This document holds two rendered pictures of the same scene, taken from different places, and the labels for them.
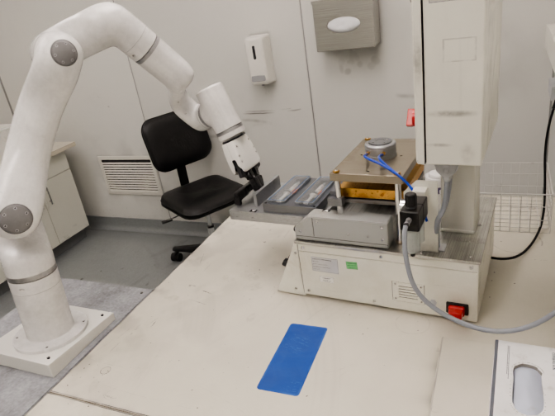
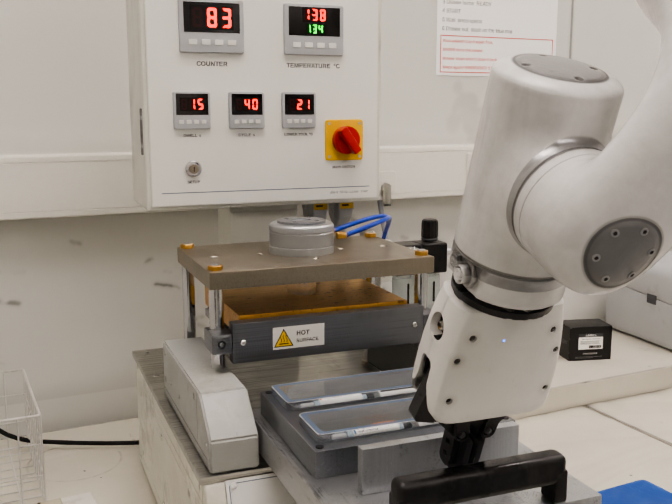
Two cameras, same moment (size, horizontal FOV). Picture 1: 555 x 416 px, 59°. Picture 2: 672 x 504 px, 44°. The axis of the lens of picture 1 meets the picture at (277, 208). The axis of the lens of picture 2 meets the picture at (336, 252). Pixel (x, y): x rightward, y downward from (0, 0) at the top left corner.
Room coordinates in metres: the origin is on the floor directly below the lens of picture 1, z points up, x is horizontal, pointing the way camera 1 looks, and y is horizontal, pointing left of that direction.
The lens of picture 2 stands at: (1.96, 0.36, 1.28)
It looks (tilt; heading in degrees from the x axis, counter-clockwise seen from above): 10 degrees down; 217
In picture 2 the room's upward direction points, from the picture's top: straight up
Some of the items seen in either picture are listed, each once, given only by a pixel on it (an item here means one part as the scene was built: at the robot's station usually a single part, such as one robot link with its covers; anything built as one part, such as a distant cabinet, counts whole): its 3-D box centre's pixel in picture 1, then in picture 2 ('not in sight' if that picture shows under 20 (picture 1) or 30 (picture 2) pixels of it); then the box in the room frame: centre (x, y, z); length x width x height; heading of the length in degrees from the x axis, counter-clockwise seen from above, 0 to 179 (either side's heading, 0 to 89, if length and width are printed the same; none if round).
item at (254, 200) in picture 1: (289, 197); (402, 446); (1.34, -0.04, 0.97); 0.30 x 0.22 x 0.08; 59
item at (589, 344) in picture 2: not in sight; (583, 339); (0.40, -0.22, 0.83); 0.09 x 0.06 x 0.07; 136
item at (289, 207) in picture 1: (303, 195); (381, 416); (1.32, -0.08, 0.98); 0.20 x 0.17 x 0.03; 149
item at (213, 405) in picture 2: not in sight; (205, 397); (1.35, -0.30, 0.96); 0.25 x 0.05 x 0.07; 59
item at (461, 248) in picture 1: (397, 219); (294, 386); (1.18, -0.31, 0.93); 0.46 x 0.35 x 0.01; 59
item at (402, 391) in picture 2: (316, 192); (364, 393); (1.29, -0.12, 0.99); 0.18 x 0.06 x 0.02; 149
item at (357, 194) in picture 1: (380, 172); (308, 285); (1.19, -0.28, 1.07); 0.22 x 0.17 x 0.10; 149
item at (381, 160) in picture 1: (391, 167); (308, 266); (1.16, -0.30, 1.08); 0.31 x 0.24 x 0.13; 149
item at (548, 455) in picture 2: (249, 189); (480, 488); (1.41, 0.08, 0.99); 0.15 x 0.02 x 0.04; 149
